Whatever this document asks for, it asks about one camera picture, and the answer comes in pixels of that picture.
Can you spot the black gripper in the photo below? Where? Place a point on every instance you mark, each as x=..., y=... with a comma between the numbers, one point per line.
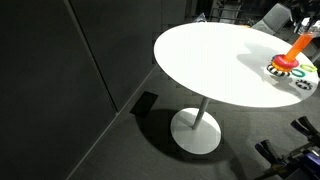
x=308, y=8

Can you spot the orange cone stacking stand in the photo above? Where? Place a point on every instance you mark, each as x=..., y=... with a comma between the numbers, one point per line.
x=297, y=47

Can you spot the grey office chair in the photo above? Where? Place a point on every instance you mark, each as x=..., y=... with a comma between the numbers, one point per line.
x=275, y=18

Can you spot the translucent plastic sheet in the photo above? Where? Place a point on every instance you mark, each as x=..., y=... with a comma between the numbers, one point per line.
x=201, y=17

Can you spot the white table leg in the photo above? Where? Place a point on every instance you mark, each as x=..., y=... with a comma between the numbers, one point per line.
x=201, y=113

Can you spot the round white table base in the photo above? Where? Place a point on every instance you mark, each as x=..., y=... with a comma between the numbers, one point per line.
x=195, y=136

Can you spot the black floor plate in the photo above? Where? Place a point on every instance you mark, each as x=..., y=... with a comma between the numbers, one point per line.
x=144, y=104

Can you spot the grey metal frame cart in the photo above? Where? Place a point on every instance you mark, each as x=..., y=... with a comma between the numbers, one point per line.
x=226, y=10

